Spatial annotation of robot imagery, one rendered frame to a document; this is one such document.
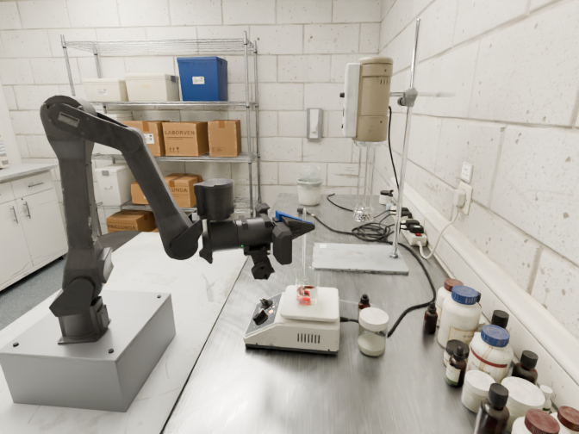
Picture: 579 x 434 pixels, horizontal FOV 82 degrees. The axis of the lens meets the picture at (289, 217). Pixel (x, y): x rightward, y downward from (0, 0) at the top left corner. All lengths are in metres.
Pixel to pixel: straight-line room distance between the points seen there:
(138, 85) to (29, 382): 2.53
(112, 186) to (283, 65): 1.78
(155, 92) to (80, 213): 2.41
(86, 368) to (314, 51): 2.81
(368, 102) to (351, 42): 2.12
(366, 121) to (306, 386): 0.69
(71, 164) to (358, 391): 0.60
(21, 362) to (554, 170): 1.00
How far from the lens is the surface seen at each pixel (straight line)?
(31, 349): 0.73
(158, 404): 0.70
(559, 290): 0.80
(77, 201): 0.61
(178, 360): 0.77
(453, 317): 0.78
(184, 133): 2.93
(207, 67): 2.88
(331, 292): 0.78
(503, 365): 0.72
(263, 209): 0.68
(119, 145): 0.57
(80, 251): 0.63
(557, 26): 0.89
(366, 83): 1.01
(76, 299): 0.64
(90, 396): 0.71
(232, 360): 0.74
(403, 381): 0.73
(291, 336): 0.72
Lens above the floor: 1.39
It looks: 18 degrees down
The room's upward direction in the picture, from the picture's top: straight up
